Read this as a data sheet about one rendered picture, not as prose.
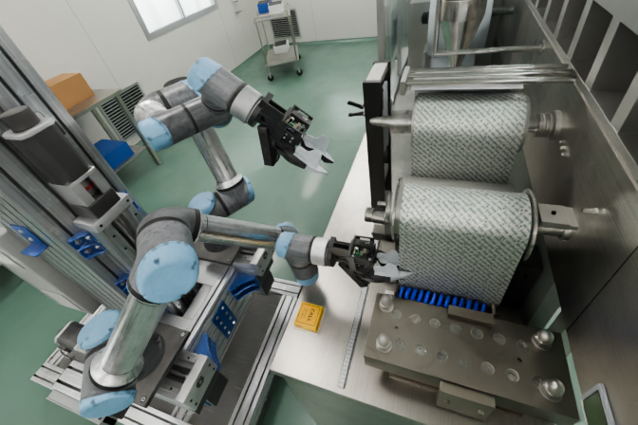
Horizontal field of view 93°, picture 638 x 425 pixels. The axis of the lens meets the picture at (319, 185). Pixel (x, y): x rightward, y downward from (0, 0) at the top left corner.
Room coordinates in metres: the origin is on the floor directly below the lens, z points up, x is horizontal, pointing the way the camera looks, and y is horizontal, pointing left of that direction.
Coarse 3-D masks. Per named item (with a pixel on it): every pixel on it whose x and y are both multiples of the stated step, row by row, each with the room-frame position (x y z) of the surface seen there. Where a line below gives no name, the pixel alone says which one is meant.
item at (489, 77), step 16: (544, 64) 0.63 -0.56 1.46; (560, 64) 0.61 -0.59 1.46; (416, 80) 0.69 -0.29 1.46; (432, 80) 0.67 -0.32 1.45; (448, 80) 0.66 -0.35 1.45; (464, 80) 0.64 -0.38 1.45; (480, 80) 0.62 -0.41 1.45; (496, 80) 0.61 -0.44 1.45; (512, 80) 0.59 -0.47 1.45; (528, 80) 0.58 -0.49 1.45; (544, 80) 0.57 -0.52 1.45; (560, 80) 0.55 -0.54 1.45
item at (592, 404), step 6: (594, 396) 0.09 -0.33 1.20; (588, 402) 0.08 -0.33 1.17; (594, 402) 0.08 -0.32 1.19; (588, 408) 0.08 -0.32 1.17; (594, 408) 0.07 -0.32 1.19; (600, 408) 0.07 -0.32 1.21; (588, 414) 0.07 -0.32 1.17; (594, 414) 0.07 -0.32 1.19; (600, 414) 0.07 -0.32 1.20; (588, 420) 0.07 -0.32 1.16; (594, 420) 0.06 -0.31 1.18; (600, 420) 0.06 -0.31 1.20
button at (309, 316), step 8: (304, 304) 0.48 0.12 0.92; (304, 312) 0.45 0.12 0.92; (312, 312) 0.45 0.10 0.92; (320, 312) 0.44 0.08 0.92; (296, 320) 0.43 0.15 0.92; (304, 320) 0.43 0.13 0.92; (312, 320) 0.42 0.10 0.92; (320, 320) 0.43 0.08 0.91; (304, 328) 0.41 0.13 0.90; (312, 328) 0.40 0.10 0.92
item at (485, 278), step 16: (400, 256) 0.42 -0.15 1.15; (416, 256) 0.40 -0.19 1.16; (432, 256) 0.38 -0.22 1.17; (448, 256) 0.37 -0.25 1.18; (464, 256) 0.35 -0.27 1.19; (480, 256) 0.34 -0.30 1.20; (416, 272) 0.40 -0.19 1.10; (432, 272) 0.38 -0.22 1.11; (448, 272) 0.37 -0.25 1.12; (464, 272) 0.35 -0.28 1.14; (480, 272) 0.34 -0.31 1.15; (496, 272) 0.32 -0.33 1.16; (512, 272) 0.31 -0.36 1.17; (432, 288) 0.38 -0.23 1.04; (448, 288) 0.36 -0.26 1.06; (464, 288) 0.35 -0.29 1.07; (480, 288) 0.33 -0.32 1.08; (496, 288) 0.32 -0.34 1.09; (496, 304) 0.31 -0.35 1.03
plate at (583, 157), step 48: (576, 96) 0.51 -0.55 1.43; (528, 144) 0.68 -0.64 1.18; (576, 144) 0.43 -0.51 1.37; (576, 192) 0.36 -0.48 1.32; (624, 192) 0.26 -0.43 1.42; (576, 240) 0.29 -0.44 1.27; (624, 240) 0.21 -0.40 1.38; (576, 288) 0.23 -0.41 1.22; (624, 288) 0.17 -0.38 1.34; (576, 336) 0.17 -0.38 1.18; (624, 336) 0.12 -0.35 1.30; (624, 384) 0.08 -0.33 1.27
